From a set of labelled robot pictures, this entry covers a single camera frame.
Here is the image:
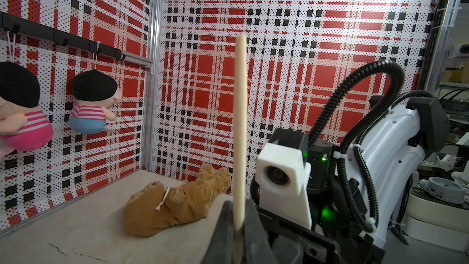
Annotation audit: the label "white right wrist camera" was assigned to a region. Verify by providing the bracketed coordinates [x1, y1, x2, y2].
[255, 143, 313, 230]

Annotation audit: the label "blue striped hanging doll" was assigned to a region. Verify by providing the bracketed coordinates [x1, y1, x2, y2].
[68, 70, 122, 134]

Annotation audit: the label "bare wooden chopsticks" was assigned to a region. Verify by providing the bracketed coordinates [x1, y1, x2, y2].
[233, 34, 248, 234]

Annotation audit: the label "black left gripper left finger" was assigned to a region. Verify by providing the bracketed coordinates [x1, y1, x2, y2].
[201, 201, 234, 264]

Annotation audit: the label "brown teddy bear plush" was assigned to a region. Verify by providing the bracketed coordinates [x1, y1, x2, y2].
[123, 164, 232, 237]

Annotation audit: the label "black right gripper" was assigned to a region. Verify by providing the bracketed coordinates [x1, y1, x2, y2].
[252, 128, 385, 264]

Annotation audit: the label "black wall hook rail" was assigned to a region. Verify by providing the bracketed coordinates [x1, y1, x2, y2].
[1, 12, 125, 61]

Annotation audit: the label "pink striped hanging doll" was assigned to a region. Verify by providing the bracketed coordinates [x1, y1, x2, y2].
[1, 62, 54, 158]

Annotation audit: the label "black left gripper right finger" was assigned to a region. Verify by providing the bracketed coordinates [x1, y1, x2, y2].
[243, 199, 278, 264]

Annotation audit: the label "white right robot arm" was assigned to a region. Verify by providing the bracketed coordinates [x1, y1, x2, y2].
[245, 61, 449, 264]

